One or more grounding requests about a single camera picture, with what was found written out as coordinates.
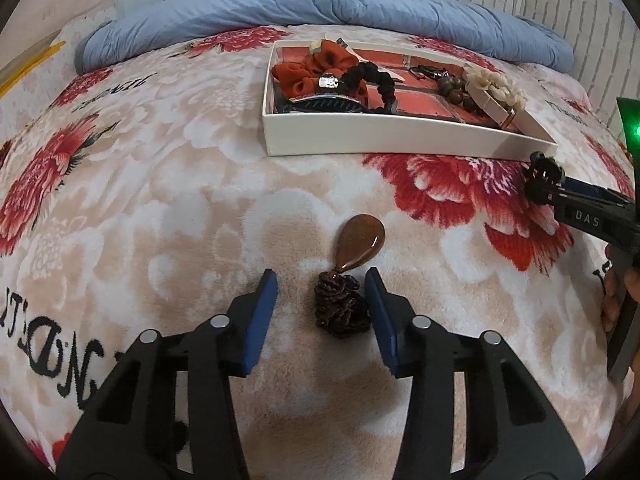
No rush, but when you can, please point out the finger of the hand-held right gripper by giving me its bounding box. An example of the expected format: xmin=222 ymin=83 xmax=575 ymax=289
xmin=561 ymin=175 xmax=633 ymax=207
xmin=525 ymin=182 xmax=640 ymax=256

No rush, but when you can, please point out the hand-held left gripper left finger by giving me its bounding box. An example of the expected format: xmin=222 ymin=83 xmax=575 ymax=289
xmin=56 ymin=268 xmax=279 ymax=480

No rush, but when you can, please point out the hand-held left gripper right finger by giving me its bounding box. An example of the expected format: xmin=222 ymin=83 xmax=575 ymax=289
xmin=365 ymin=267 xmax=586 ymax=480

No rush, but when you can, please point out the black claw hair clip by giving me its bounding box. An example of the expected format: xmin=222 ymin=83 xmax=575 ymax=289
xmin=524 ymin=151 xmax=566 ymax=206

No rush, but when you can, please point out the brown teardrop pendant necklace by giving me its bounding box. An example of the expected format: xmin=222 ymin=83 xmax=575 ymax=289
xmin=315 ymin=214 xmax=387 ymax=338

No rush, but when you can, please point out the cream flower bracelet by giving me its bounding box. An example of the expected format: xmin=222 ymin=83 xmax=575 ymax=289
xmin=462 ymin=67 xmax=526 ymax=111

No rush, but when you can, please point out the wooden bead bracelet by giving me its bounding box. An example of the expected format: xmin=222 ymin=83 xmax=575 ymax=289
xmin=439 ymin=74 xmax=483 ymax=111

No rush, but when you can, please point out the white box with red lining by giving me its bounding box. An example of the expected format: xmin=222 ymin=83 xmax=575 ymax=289
xmin=261 ymin=39 xmax=559 ymax=158

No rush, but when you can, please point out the black barrette with silver buckle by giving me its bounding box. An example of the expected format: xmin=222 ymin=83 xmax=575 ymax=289
xmin=275 ymin=74 xmax=368 ymax=115

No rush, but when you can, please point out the black fabric scrunchie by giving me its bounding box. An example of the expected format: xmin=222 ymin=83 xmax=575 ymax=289
xmin=340 ymin=62 xmax=398 ymax=113

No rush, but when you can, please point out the orange fabric scrunchie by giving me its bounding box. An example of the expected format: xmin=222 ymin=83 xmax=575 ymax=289
xmin=271 ymin=40 xmax=358 ymax=98

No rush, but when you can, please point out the person's right hand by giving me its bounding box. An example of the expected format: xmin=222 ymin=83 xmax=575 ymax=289
xmin=600 ymin=264 xmax=640 ymax=333

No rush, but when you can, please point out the blue quilt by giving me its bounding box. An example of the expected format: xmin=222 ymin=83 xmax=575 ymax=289
xmin=75 ymin=0 xmax=575 ymax=73

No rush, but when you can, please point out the yellow tape strip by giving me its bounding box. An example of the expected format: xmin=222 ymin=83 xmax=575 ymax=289
xmin=0 ymin=40 xmax=66 ymax=96

